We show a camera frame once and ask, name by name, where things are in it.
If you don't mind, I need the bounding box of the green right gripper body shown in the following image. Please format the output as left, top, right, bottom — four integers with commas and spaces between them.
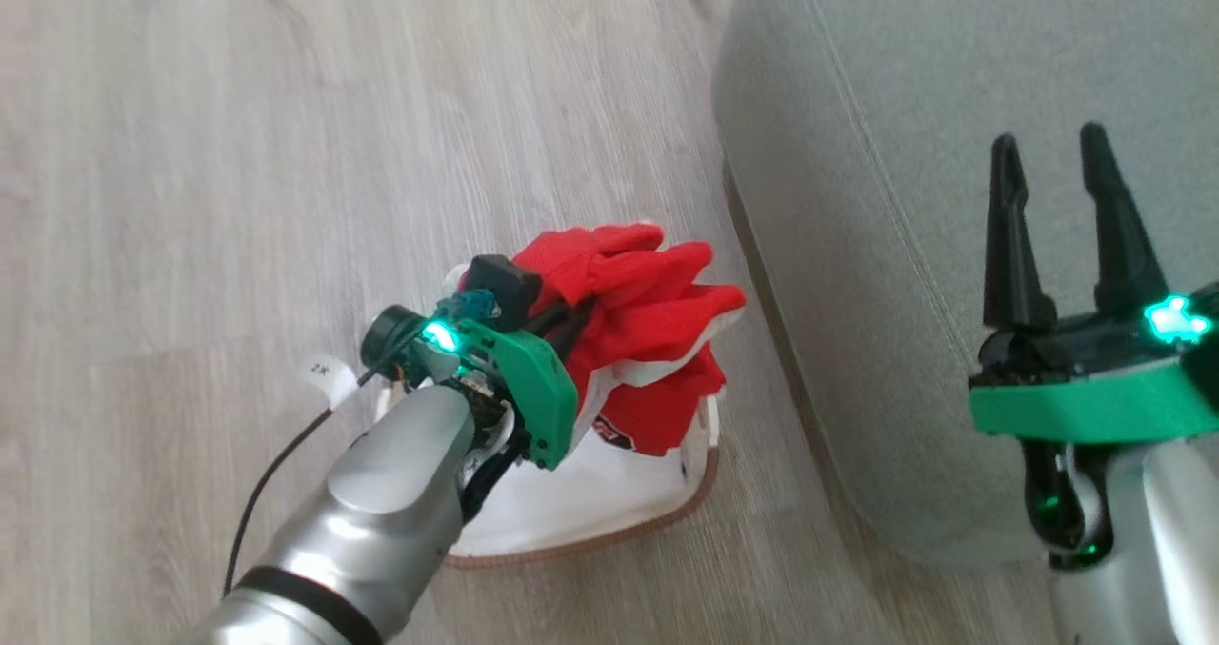
969, 283, 1219, 446

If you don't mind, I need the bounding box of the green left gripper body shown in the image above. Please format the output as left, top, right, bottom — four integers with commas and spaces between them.
361, 255, 579, 471

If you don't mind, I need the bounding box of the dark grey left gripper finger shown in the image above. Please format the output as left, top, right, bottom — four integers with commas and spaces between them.
530, 294, 599, 360

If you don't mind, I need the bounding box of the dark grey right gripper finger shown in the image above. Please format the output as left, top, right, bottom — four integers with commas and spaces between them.
1079, 123, 1170, 320
983, 134, 1058, 333

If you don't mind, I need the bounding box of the red and white garment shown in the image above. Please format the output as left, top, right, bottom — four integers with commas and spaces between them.
512, 224, 747, 458

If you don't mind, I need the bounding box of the white fabric laundry basket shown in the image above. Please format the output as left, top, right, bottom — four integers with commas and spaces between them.
373, 262, 722, 570

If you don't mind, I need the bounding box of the grey fabric sofa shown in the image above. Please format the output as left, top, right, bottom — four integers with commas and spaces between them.
712, 0, 1219, 567

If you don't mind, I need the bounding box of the white cable label tag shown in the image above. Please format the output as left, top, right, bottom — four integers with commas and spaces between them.
298, 354, 361, 411

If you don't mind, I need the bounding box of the thin black cable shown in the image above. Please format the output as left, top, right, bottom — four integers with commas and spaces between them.
222, 367, 378, 598

